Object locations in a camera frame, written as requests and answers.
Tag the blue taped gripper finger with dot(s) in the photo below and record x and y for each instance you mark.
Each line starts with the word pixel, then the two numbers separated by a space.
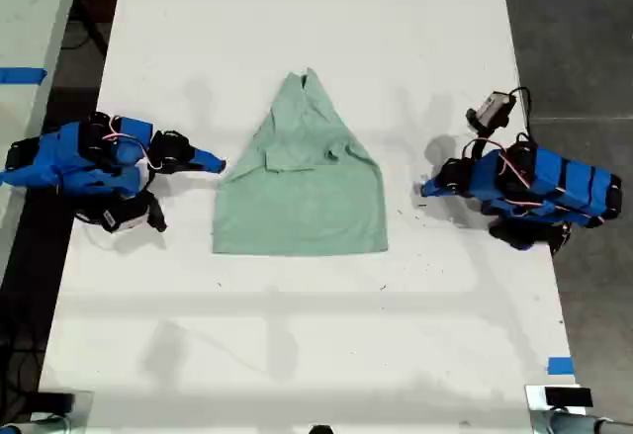
pixel 431 183
pixel 205 167
pixel 207 156
pixel 433 193

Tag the pale green T-shirt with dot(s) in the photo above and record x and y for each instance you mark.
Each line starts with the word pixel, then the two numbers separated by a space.
pixel 297 197

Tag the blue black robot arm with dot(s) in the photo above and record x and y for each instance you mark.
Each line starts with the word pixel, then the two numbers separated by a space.
pixel 554 182
pixel 69 159

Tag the long blue tape strip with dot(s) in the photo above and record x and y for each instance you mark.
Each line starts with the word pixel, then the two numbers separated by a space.
pixel 22 75

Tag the white side table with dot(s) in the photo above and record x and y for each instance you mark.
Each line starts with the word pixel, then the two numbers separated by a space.
pixel 25 58

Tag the short blue tape strip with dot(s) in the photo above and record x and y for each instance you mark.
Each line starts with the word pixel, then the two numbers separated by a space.
pixel 561 366

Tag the metal clamp plate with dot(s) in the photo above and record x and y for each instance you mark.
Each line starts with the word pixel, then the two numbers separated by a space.
pixel 81 411
pixel 534 397

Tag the small black box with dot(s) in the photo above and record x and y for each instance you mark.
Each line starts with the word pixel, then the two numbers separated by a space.
pixel 54 402
pixel 568 397

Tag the small black round object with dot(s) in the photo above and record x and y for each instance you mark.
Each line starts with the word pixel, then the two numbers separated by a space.
pixel 320 429

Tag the grey metal tube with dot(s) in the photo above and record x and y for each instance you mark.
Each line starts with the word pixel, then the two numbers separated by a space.
pixel 578 424

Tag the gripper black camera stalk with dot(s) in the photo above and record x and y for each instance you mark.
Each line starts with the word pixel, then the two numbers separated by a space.
pixel 157 214
pixel 479 142

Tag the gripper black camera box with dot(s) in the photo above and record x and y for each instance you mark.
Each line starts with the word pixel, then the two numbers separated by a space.
pixel 492 108
pixel 123 216

